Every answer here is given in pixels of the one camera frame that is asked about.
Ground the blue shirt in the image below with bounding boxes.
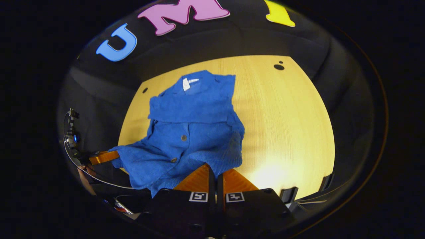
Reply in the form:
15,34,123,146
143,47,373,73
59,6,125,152
108,70,245,198

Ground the black table edge bracket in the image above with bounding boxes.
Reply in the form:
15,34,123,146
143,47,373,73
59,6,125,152
280,187,299,203
319,173,334,192

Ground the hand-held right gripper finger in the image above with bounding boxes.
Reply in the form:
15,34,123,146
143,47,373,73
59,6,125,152
216,168,296,239
143,163,217,239

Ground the thin white cable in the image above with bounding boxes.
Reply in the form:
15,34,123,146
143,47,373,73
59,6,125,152
63,139,135,190

